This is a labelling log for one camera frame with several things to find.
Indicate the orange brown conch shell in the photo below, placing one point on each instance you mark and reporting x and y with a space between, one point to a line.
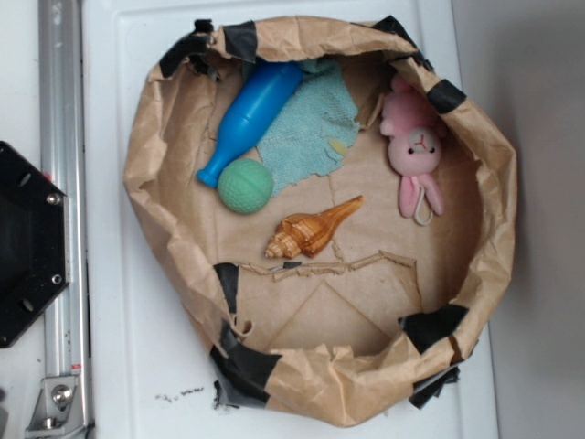
308 234

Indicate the brown paper bag bin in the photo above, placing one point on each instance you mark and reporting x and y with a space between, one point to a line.
388 309

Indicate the green rubber ball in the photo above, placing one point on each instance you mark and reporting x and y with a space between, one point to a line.
245 186

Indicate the teal terry cloth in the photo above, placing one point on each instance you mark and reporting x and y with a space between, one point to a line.
314 129

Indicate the blue plastic bowling pin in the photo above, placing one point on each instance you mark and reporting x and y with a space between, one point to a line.
250 115

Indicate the pink plush bunny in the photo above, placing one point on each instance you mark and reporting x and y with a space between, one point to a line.
415 132

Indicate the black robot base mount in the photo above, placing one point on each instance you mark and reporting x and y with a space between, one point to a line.
34 260

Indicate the aluminium extrusion rail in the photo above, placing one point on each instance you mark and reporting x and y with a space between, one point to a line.
67 319

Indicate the metal corner bracket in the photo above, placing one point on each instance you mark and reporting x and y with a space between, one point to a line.
58 412

